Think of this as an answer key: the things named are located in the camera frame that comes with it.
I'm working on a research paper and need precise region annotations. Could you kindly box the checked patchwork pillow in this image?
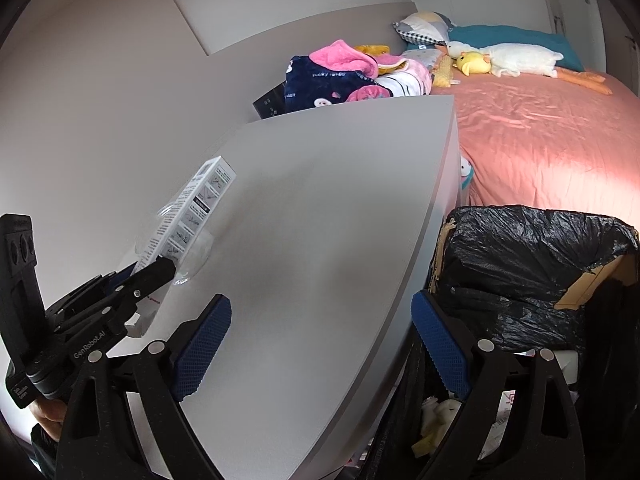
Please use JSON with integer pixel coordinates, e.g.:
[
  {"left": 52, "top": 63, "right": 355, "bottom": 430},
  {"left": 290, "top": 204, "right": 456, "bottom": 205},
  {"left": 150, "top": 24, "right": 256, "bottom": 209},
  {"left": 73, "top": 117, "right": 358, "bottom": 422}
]
[{"left": 391, "top": 11, "right": 457, "bottom": 47}]

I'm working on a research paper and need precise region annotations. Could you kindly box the black trash bag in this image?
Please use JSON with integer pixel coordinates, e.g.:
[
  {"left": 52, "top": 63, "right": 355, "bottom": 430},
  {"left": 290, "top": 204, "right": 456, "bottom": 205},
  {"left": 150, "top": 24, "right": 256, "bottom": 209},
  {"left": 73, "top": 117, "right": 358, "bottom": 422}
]
[{"left": 370, "top": 205, "right": 640, "bottom": 480}]

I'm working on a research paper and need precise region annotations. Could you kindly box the pink fleece garment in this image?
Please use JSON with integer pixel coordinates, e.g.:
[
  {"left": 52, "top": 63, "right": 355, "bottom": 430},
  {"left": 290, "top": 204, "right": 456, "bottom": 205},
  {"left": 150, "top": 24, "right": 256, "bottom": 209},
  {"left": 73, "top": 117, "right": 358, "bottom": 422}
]
[{"left": 308, "top": 39, "right": 381, "bottom": 78}]

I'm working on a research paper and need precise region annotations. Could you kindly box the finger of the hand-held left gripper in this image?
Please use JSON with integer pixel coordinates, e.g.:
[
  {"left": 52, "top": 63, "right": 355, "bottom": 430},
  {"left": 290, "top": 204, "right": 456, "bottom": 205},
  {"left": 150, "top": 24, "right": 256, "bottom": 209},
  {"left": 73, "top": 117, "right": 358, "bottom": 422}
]
[
  {"left": 75, "top": 266, "right": 138, "bottom": 306},
  {"left": 111, "top": 255, "right": 179, "bottom": 312}
]

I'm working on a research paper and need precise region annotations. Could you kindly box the small printed cardboard box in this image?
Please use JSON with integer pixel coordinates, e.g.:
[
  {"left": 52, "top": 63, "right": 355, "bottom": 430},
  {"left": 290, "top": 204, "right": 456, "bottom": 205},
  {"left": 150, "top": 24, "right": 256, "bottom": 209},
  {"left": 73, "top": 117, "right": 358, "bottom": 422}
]
[{"left": 125, "top": 156, "right": 237, "bottom": 338}]

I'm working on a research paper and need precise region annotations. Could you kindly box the cardboard box bin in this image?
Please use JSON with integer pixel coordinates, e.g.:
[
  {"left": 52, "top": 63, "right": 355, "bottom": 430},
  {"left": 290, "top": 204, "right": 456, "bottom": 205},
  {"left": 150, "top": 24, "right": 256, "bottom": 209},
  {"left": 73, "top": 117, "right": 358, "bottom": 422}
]
[{"left": 429, "top": 220, "right": 638, "bottom": 311}]

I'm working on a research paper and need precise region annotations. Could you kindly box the bed with pink sheet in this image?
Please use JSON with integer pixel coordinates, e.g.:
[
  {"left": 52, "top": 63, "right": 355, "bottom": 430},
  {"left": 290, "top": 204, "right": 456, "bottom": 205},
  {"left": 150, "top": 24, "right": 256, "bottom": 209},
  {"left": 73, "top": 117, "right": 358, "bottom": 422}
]
[{"left": 430, "top": 67, "right": 640, "bottom": 231}]

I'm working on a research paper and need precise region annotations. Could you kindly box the white red-print packet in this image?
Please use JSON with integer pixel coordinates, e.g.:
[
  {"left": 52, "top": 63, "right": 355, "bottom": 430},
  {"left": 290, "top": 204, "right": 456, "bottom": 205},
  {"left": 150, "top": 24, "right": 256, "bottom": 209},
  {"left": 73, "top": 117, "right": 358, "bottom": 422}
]
[{"left": 480, "top": 390, "right": 523, "bottom": 461}]

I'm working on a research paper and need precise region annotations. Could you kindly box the yellow textured plush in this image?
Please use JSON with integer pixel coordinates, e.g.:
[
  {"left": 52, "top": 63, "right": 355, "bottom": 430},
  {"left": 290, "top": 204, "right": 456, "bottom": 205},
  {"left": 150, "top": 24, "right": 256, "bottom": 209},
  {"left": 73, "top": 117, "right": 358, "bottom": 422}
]
[{"left": 431, "top": 54, "right": 455, "bottom": 88}]

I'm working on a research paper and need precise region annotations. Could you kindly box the pink white striped cloth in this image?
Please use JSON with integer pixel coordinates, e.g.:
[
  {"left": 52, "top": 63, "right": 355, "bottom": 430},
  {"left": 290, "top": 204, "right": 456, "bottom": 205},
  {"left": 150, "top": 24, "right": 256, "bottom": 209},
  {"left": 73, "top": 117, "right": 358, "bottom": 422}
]
[{"left": 377, "top": 57, "right": 433, "bottom": 97}]

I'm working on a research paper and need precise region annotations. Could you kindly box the white teal plush toy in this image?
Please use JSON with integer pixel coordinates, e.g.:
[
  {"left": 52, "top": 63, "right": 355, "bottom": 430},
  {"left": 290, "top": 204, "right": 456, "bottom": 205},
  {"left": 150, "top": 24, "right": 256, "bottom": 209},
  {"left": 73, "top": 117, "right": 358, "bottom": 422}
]
[{"left": 459, "top": 155, "right": 474, "bottom": 196}]

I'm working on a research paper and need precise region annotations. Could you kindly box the yellow duck plush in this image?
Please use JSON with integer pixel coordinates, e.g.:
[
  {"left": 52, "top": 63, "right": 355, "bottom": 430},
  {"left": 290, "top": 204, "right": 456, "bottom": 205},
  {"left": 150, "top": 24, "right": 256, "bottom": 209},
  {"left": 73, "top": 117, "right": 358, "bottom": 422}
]
[{"left": 452, "top": 51, "right": 493, "bottom": 77}]

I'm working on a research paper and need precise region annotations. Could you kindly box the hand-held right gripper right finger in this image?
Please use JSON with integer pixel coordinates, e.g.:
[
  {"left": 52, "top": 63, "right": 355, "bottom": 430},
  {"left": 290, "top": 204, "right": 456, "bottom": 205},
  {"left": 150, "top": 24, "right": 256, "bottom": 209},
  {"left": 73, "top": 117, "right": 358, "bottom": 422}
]
[{"left": 411, "top": 290, "right": 586, "bottom": 480}]

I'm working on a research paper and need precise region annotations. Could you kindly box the white wardrobe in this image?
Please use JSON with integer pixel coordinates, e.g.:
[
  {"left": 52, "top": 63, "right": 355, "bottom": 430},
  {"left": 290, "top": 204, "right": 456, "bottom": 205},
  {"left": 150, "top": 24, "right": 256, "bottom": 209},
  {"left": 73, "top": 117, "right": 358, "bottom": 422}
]
[{"left": 590, "top": 0, "right": 640, "bottom": 76}]

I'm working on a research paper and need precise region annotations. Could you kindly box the white goose plush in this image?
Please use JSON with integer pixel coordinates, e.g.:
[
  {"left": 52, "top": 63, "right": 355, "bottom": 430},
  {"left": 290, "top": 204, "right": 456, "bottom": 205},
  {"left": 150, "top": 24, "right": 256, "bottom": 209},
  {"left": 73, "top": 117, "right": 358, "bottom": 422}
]
[{"left": 435, "top": 41, "right": 613, "bottom": 96}]

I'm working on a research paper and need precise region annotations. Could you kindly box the teal pillow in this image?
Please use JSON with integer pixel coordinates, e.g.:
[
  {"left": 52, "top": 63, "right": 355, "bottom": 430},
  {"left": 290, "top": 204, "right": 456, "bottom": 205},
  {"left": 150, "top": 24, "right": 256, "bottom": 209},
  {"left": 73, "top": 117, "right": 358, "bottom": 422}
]
[{"left": 447, "top": 25, "right": 586, "bottom": 73}]

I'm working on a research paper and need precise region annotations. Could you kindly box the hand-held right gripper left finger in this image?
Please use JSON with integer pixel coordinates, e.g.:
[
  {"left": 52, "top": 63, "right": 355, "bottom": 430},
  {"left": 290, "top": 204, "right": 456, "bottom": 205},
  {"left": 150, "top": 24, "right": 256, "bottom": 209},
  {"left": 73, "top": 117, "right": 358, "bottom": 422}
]
[{"left": 55, "top": 294, "right": 233, "bottom": 480}]

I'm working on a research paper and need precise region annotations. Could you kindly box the navy fleece garment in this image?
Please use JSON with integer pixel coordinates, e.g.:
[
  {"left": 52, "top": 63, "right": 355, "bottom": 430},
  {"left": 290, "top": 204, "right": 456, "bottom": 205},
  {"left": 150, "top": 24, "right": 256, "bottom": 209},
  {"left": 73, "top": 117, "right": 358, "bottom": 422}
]
[{"left": 285, "top": 55, "right": 391, "bottom": 111}]

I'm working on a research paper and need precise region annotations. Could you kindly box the clear plastic jar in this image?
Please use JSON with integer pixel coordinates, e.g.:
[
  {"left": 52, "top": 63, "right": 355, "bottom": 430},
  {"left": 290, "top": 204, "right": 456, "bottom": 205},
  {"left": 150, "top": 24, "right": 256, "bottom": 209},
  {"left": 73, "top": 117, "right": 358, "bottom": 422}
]
[{"left": 137, "top": 200, "right": 216, "bottom": 286}]

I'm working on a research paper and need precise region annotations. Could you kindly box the grey dotted pillow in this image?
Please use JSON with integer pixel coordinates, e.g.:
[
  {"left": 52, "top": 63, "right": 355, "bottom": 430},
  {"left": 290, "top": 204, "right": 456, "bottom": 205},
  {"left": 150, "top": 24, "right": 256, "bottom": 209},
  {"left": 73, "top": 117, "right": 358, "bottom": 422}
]
[{"left": 402, "top": 42, "right": 446, "bottom": 68}]

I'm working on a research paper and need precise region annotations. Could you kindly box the black box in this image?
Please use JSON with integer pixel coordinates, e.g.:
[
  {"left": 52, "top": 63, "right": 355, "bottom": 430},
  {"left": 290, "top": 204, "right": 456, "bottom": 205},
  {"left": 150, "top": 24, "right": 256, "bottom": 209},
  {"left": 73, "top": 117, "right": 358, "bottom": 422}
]
[{"left": 252, "top": 82, "right": 290, "bottom": 121}]

